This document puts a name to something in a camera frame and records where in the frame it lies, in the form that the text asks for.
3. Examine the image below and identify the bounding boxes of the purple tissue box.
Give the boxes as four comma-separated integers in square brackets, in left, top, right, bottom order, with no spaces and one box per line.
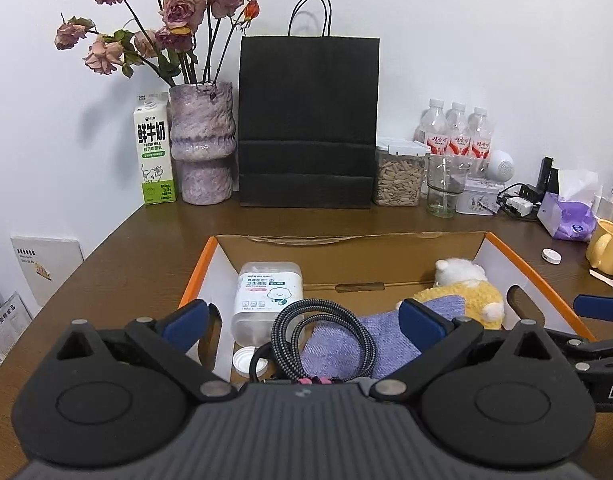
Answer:
[537,168,599,242]

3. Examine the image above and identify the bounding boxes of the red orange cardboard box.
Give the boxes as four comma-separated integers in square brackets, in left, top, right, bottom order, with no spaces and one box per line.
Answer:
[180,232,593,379]

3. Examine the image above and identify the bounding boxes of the purple knitted cloth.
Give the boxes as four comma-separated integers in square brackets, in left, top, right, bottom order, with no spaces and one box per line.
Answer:
[298,294,469,382]

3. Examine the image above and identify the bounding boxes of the dried pink rose bouquet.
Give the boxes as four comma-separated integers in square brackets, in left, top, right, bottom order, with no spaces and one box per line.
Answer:
[54,0,261,88]

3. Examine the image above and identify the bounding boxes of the white power strip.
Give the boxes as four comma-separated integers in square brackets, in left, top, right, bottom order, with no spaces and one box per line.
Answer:
[497,183,544,222]

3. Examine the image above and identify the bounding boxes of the white round cap on table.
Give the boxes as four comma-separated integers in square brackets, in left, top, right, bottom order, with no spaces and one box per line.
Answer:
[541,248,563,266]

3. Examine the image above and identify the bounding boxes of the black braided cable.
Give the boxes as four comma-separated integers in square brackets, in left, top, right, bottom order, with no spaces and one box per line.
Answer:
[248,298,378,386]

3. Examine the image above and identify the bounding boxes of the clear container of seeds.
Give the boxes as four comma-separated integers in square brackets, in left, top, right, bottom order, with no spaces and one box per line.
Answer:
[374,138,430,207]

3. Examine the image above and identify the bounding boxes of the water bottle right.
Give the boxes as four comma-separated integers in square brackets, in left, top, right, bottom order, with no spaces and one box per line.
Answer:
[467,107,493,179]

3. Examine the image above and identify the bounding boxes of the white jar lid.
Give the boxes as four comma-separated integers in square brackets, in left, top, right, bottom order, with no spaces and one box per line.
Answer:
[232,347,268,379]

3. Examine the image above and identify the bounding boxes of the yellow white plush toy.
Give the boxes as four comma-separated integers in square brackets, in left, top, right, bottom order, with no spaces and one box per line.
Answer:
[413,258,505,330]

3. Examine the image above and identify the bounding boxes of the black paper shopping bag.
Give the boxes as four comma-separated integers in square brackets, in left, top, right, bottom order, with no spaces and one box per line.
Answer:
[238,0,380,209]

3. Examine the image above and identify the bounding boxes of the yellow ceramic mug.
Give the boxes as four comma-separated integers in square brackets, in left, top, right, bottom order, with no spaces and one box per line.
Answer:
[585,219,613,276]

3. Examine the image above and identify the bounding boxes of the white paper stick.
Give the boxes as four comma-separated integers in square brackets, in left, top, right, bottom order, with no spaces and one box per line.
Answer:
[589,269,613,288]

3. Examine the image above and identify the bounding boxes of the white tin box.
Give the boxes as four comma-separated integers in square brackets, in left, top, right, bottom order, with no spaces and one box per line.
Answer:
[455,177,504,217]

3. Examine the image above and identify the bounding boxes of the water bottle middle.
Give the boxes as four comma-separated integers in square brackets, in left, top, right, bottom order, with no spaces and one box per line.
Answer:
[445,102,471,156]

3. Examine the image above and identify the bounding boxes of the water bottle left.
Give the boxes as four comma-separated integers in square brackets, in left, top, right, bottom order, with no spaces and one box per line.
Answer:
[414,99,449,155]

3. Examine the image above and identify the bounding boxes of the water bottle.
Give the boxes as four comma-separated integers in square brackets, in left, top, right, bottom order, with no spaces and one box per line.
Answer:
[467,107,493,179]
[445,102,471,156]
[414,99,449,155]

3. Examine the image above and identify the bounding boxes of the green white milk carton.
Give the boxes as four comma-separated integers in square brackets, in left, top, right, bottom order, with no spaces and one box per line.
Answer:
[133,92,176,206]

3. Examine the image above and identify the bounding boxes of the empty clear glass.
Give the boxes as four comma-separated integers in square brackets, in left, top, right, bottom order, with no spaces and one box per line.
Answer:
[426,154,471,218]

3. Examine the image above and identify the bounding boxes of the purple ceramic vase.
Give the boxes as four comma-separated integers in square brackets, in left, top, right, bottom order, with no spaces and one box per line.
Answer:
[169,81,237,206]

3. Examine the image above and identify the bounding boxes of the white board leaning on wall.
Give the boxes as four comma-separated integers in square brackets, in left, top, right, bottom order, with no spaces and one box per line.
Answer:
[11,235,84,308]

